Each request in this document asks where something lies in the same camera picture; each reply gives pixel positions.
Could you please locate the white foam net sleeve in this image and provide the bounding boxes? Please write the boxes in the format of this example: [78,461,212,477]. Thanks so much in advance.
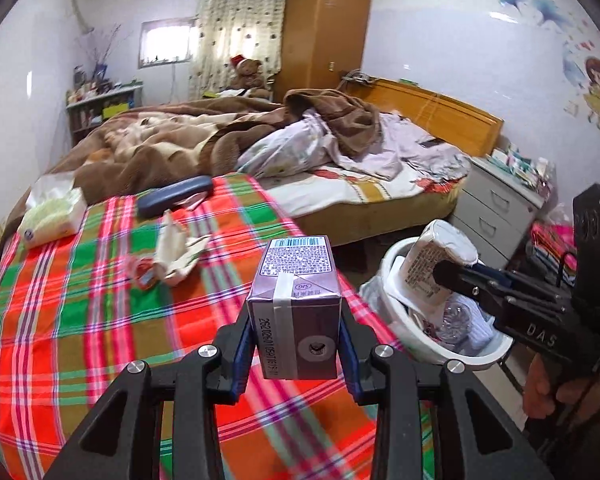
[455,305,501,356]

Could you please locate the brown teddy bear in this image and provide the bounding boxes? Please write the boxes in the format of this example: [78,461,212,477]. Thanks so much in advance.
[228,54,272,98]

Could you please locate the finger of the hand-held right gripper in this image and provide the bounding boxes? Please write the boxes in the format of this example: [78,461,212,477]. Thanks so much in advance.
[431,258,518,311]

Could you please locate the bed with patterned sheet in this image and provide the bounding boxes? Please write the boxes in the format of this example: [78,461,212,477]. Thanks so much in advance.
[260,160,466,248]

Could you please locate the white crumpled plastic bag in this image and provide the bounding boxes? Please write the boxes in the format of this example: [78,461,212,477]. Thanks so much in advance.
[235,112,331,178]

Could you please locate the wooden wardrobe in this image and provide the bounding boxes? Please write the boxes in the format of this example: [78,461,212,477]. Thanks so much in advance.
[279,0,374,91]

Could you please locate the window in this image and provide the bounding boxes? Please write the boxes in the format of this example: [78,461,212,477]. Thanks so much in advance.
[139,17,199,68]

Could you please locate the pile of pink cloth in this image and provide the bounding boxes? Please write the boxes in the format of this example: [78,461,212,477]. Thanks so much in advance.
[530,205,578,286]

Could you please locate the clear plastic bottle red label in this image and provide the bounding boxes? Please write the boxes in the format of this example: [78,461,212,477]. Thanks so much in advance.
[432,292,481,343]

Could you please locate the girl wall sticker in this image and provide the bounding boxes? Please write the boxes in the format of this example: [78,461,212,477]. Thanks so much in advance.
[562,40,600,131]

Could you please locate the white trash bin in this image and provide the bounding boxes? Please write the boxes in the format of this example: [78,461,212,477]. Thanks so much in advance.
[377,237,515,366]

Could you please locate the plaid tablecloth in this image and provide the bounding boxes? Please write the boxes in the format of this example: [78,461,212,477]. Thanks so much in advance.
[0,172,431,480]

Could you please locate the brown blanket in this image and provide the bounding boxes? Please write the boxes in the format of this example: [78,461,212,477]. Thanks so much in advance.
[5,89,386,211]

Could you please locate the green tissue pack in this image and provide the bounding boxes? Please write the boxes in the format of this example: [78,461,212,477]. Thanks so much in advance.
[17,172,88,248]

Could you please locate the dark blue glasses case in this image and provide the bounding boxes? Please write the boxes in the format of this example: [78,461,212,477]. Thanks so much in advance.
[137,176,213,218]

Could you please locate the lavender clothes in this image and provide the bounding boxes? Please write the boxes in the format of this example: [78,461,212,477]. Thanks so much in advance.
[325,110,473,181]

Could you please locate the floral curtain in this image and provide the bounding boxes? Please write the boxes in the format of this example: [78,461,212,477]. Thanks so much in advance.
[187,0,287,101]

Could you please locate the person's right hand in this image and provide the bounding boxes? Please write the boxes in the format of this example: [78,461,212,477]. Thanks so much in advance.
[522,352,600,441]

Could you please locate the wooden headboard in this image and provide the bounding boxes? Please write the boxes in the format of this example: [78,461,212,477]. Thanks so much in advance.
[365,77,504,158]

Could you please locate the white nightstand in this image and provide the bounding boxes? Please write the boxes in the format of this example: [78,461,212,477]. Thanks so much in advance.
[450,155,551,268]

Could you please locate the crumpled cream paper wrapper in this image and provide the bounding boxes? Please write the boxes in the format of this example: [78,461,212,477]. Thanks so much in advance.
[152,209,213,287]

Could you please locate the blue dolphin wall sticker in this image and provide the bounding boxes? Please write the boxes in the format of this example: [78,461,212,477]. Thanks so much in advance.
[497,0,573,28]

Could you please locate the cluttered shelf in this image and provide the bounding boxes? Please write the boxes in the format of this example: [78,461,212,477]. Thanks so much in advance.
[66,80,145,146]

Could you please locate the purple milk carton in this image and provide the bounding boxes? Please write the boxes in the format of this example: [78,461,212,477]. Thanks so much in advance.
[246,235,342,381]

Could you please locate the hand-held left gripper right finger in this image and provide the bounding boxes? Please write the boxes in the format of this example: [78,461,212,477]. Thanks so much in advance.
[337,305,556,480]

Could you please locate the white wall pipe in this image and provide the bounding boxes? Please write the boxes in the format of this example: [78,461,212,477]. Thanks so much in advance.
[70,0,98,36]

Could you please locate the small red wrapper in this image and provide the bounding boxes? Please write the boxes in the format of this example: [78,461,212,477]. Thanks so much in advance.
[126,254,161,289]

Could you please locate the small pink paper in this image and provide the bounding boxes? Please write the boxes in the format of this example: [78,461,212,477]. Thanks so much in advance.
[172,192,208,211]

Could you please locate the stack of small boxes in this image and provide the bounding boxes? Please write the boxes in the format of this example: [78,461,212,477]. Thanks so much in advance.
[490,142,553,191]

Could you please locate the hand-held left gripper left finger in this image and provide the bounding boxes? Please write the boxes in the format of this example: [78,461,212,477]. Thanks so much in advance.
[42,305,253,480]

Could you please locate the white yogurt cup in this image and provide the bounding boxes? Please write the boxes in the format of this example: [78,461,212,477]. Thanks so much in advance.
[400,219,480,317]

